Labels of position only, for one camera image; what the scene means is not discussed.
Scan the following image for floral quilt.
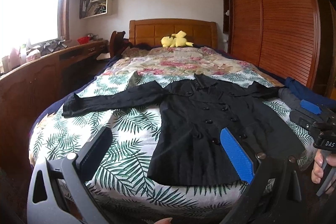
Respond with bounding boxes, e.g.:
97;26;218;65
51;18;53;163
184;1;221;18
103;47;257;76

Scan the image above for black double-breasted coat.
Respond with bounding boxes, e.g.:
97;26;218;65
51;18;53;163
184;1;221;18
63;75;305;186

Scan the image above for person's right hand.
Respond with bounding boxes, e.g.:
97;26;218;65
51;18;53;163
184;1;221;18
311;149;336;184

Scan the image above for wooden headboard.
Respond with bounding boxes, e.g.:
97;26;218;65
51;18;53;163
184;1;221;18
129;18;218;50

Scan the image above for wooden louvered wardrobe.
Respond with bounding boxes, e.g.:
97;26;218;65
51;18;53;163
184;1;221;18
224;0;335;97

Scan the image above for folded grey garment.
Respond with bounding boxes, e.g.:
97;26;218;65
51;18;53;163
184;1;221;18
278;88;301;110

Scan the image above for wooden chair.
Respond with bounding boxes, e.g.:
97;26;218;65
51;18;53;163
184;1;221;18
109;31;126;58

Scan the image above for folded navy blue garment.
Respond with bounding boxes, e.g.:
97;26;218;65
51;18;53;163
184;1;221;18
285;77;336;111

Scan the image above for red bowl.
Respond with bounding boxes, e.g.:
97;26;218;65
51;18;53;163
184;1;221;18
77;36;91;45

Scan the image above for yellow plush toy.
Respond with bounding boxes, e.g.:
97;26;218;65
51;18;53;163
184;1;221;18
161;31;194;48

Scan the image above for long wooden desk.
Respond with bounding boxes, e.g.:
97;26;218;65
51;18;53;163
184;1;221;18
1;40;107;166

